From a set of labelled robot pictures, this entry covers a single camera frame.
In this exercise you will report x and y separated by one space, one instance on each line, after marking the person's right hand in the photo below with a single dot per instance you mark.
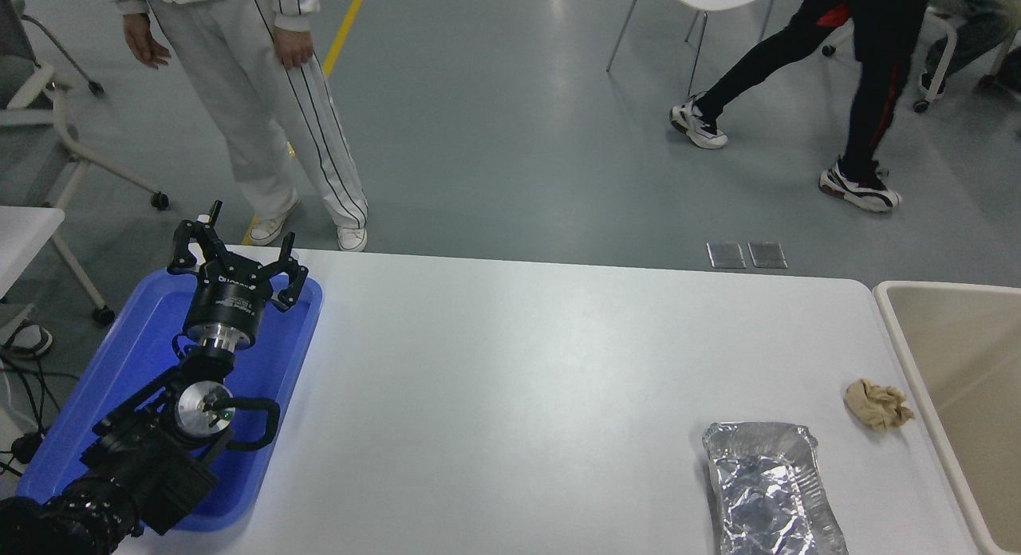
145 41

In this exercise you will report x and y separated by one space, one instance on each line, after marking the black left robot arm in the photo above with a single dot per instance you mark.
143 459

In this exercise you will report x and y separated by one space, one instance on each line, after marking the large pale bin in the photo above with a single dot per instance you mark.
973 379

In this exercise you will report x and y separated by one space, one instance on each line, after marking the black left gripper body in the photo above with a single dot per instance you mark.
227 302

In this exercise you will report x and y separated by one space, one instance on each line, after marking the crumpled tan paper ball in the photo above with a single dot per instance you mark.
876 403

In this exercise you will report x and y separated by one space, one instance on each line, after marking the grey white-framed rolling chair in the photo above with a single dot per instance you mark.
48 92

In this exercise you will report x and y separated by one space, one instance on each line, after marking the metal floor plate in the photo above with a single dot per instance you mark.
726 254
767 253

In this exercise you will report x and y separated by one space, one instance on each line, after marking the person's left hand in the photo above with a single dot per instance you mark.
293 49

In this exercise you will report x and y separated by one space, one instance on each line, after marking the black power plug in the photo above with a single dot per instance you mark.
25 445

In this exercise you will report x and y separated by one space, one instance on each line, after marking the small white side table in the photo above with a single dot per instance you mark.
24 236

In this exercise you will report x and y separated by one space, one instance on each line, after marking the blue plastic tray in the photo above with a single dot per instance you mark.
120 364

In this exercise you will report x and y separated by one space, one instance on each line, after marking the silver foil tray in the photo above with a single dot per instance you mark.
770 491

